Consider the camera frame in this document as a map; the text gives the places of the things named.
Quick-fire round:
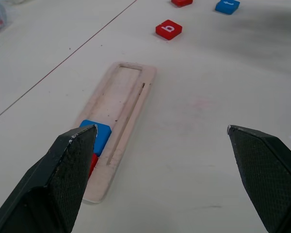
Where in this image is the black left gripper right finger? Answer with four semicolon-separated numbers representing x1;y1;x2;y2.
226;124;291;233

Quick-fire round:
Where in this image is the blue letter tile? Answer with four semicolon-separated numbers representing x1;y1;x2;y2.
214;0;241;16

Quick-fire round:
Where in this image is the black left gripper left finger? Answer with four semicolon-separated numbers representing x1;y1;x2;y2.
0;124;98;233

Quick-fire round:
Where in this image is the red letter tile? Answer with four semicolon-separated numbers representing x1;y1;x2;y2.
155;19;183;41

